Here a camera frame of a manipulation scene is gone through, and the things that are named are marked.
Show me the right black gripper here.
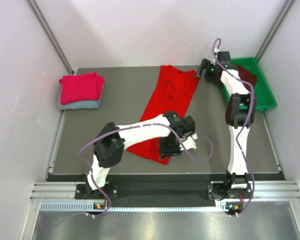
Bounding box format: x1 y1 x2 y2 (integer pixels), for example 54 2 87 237
194 59 219 84

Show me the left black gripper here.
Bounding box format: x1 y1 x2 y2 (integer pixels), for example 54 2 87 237
157 135 183 159

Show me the bright red t-shirt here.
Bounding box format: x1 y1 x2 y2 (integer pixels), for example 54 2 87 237
127 65 199 165

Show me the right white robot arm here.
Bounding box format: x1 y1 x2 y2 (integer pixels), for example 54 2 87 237
196 49 257 198

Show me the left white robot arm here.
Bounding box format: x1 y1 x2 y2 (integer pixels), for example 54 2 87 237
86 111 198 199

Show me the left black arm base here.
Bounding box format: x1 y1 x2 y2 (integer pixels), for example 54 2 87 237
74 183 119 200

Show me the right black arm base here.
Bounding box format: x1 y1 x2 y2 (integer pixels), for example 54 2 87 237
207 181 252 201

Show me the dark red t-shirt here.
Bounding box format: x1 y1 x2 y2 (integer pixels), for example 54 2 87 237
236 65 257 87

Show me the green plastic bin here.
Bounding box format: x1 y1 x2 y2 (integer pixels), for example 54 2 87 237
230 57 277 112

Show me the folded grey-blue t-shirt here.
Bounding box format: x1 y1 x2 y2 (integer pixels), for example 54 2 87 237
57 86 104 111

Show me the folded pink t-shirt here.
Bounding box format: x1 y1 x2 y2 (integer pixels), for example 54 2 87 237
59 72 105 105

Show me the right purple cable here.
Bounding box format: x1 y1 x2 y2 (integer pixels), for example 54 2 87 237
211 37 256 218

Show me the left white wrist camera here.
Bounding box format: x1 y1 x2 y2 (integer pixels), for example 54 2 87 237
179 133 198 151

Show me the right corner aluminium post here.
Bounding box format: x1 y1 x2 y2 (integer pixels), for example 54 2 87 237
255 0 296 62

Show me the corner aluminium post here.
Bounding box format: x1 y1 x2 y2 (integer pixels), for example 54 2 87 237
255 0 296 62
25 0 75 75

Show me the aluminium frame rail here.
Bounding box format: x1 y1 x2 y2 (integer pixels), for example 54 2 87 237
30 180 300 202

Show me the slotted cable duct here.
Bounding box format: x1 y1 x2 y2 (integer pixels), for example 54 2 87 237
40 201 229 212

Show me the left corner aluminium post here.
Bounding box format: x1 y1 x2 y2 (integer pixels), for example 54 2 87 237
25 0 75 75

